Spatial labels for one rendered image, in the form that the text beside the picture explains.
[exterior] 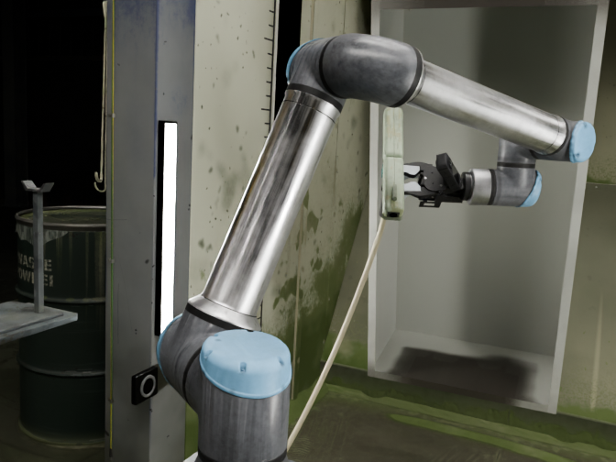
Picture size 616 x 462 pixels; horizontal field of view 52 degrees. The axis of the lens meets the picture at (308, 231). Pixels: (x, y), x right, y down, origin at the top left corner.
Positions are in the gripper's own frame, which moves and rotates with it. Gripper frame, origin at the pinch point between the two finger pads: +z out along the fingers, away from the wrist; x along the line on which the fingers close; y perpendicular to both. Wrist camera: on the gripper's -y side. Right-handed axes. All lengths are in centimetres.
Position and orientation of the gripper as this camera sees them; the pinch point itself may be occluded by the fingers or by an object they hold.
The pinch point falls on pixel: (388, 178)
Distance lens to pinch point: 155.4
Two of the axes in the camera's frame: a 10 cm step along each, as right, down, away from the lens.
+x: 0.4, -8.8, 4.7
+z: -10.0, -0.5, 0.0
